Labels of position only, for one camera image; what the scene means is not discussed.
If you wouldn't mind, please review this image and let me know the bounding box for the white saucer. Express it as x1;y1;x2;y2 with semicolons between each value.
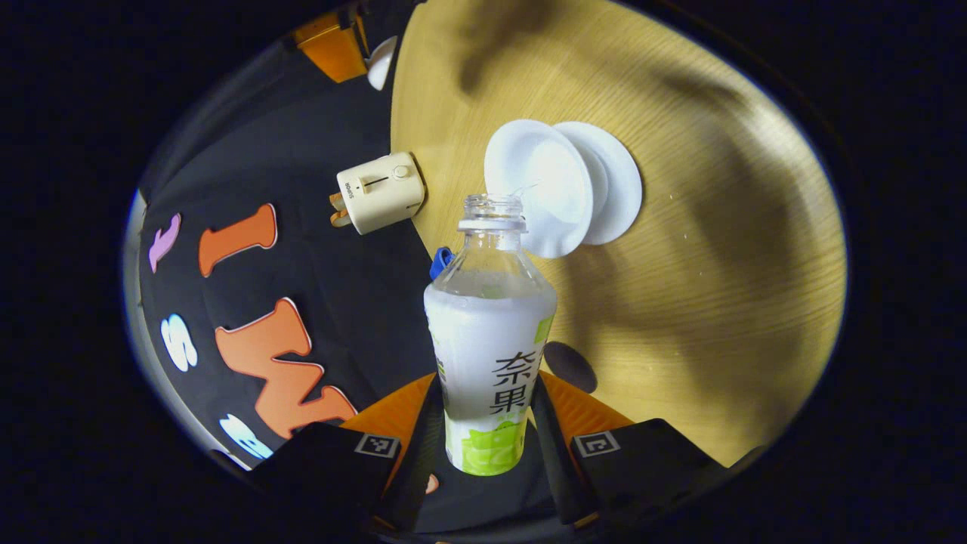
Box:
555;121;644;246

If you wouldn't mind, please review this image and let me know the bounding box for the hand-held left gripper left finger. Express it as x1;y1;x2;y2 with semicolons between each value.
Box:
249;372;446;533

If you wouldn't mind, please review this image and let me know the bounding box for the black backdrop cloth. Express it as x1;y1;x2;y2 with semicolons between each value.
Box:
125;0;446;473

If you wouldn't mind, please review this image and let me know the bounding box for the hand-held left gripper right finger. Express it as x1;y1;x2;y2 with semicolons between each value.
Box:
527;369;728;527

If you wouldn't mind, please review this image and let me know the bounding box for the white toaster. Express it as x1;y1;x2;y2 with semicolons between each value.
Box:
336;152;426;236

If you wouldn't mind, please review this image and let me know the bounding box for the clear water bottle white label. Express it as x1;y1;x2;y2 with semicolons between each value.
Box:
423;193;558;477

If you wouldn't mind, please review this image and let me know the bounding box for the dark round coaster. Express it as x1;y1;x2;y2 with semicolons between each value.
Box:
544;341;599;395

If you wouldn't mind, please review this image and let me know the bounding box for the white teacup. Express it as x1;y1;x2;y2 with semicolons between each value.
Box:
483;119;595;260

